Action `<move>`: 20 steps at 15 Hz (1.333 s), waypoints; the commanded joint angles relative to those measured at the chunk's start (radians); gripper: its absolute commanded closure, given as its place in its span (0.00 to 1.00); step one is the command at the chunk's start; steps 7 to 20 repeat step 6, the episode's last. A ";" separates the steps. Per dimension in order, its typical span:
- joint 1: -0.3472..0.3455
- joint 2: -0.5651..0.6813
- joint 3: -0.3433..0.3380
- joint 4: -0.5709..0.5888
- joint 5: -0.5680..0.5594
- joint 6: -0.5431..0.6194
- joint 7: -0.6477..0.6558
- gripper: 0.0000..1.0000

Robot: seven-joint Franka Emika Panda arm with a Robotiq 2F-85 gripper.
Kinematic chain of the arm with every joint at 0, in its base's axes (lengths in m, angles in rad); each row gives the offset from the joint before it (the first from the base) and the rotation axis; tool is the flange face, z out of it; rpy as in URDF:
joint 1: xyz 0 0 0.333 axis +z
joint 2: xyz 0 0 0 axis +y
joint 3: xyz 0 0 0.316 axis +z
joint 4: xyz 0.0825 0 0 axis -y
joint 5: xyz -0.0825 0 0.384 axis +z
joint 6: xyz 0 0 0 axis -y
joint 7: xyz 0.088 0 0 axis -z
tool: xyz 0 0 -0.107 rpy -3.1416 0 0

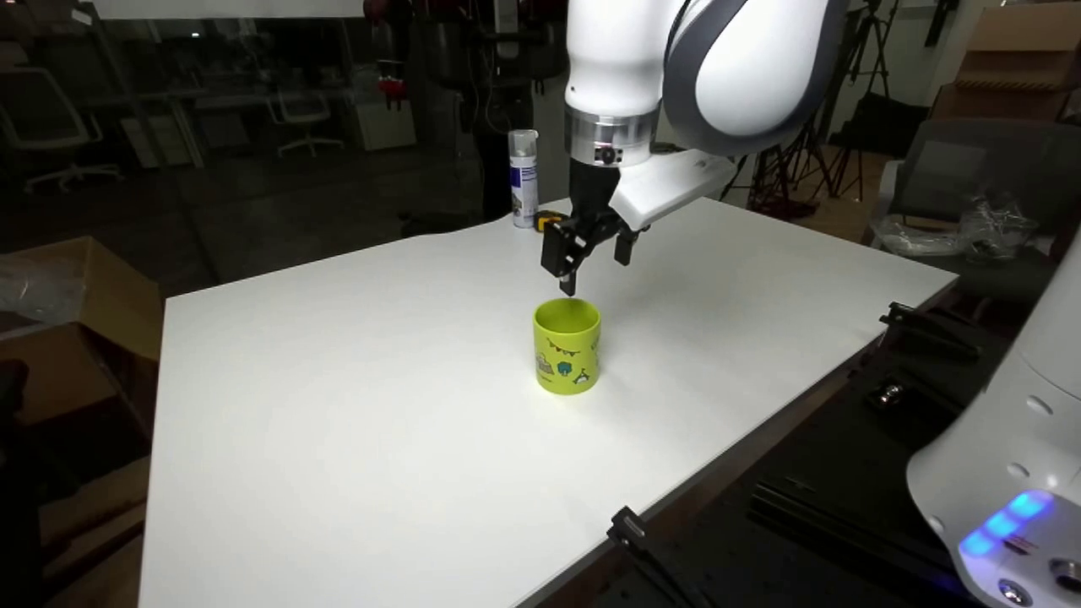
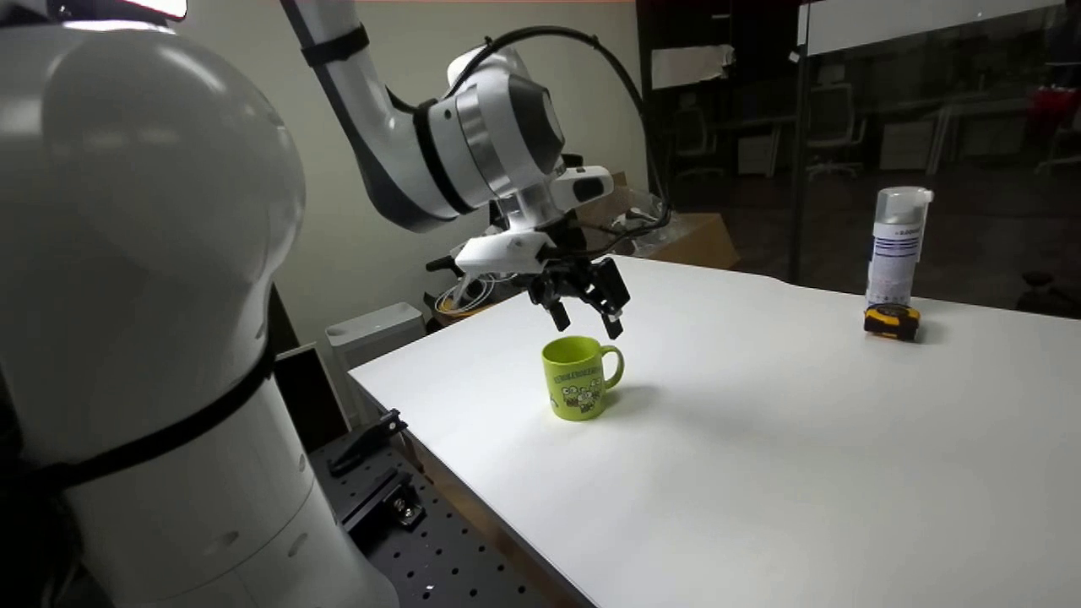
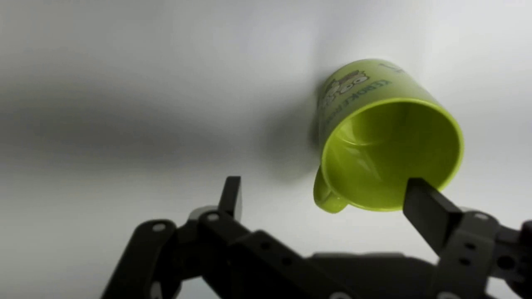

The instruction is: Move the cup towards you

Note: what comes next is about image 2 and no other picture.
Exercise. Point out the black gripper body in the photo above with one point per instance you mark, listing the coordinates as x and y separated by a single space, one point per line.
563 258

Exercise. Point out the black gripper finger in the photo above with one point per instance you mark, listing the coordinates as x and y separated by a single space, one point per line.
556 306
610 298

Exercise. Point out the green printed mug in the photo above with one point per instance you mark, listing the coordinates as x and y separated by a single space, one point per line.
577 382

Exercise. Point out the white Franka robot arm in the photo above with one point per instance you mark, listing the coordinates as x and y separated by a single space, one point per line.
137 338

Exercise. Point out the clear plastic bag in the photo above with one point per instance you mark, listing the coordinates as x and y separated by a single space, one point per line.
652 220

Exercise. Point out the white black robotic hand gadget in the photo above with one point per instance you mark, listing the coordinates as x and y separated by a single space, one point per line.
462 291

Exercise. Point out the grey box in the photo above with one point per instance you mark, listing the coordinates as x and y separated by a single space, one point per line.
373 331

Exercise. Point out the black clamp lever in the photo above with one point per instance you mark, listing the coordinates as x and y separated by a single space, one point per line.
365 441

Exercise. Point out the black flat panel block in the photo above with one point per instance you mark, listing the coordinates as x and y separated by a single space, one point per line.
304 396

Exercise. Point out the black perforated breadboard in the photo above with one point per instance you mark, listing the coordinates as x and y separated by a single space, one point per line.
452 562

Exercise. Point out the yellow black tape measure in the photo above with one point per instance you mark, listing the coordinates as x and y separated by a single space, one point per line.
895 323

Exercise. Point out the white spray can clear cap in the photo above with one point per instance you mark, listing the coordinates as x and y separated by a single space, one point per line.
898 254

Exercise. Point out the white board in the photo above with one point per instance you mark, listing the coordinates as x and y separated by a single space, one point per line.
925 20

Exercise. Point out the bright lamp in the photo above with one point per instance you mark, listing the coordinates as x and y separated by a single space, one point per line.
161 9

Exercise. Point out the red object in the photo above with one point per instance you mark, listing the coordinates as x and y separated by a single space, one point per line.
1056 108

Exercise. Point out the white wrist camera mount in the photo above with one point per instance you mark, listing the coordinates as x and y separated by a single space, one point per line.
494 254

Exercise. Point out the black metal bracket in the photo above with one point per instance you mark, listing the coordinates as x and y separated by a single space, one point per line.
381 501

